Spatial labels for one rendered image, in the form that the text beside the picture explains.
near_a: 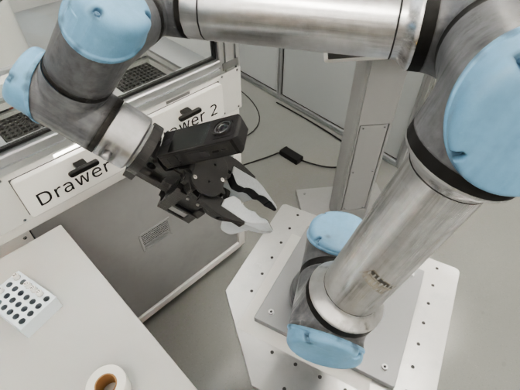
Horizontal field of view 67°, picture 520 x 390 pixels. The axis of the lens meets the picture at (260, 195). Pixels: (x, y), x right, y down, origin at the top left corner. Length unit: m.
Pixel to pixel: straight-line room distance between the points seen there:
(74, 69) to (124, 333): 0.58
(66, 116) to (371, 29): 0.34
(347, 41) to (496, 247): 1.84
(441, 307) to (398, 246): 0.51
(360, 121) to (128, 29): 1.26
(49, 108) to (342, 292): 0.41
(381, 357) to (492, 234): 1.51
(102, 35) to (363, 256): 0.36
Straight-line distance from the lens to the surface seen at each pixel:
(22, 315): 0.94
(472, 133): 0.33
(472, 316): 1.92
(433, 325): 0.92
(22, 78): 0.49
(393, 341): 0.86
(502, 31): 0.36
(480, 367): 1.83
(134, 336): 0.87
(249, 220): 0.53
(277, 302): 0.85
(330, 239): 0.66
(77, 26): 0.41
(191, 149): 0.47
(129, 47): 0.42
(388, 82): 1.52
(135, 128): 0.49
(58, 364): 0.90
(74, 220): 1.17
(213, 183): 0.51
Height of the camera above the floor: 1.52
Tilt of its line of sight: 46 degrees down
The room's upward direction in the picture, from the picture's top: straight up
